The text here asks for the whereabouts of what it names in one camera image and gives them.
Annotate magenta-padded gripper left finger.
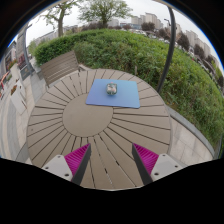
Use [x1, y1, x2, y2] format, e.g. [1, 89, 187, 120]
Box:
[42, 143, 92, 186]

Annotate white planter box with flowers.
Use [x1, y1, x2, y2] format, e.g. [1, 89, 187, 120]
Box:
[9, 84, 28, 116]

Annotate round leafy tree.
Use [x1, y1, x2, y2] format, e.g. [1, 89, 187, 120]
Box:
[77, 0, 134, 30]

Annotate tree with bare trunk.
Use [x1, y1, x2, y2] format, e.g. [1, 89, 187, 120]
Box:
[41, 0, 81, 39]

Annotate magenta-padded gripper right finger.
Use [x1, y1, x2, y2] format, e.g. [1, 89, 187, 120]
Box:
[131, 142, 184, 186]

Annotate blue mouse pad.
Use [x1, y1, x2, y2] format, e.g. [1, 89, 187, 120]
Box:
[85, 78, 142, 110]

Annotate grey slatted outdoor chair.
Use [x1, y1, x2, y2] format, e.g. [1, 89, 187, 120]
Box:
[39, 50, 88, 89]

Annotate transparent computer mouse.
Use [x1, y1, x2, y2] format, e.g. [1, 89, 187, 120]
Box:
[105, 82, 119, 96]

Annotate tall dark sign board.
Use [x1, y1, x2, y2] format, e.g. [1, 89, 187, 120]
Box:
[15, 24, 35, 81]

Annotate distant apartment buildings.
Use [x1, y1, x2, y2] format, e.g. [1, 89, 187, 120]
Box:
[106, 12, 215, 58]

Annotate green hedge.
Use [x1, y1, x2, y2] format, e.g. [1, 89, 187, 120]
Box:
[33, 28, 224, 148]

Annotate curved black pole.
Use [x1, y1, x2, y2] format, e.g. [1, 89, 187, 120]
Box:
[155, 6, 177, 95]

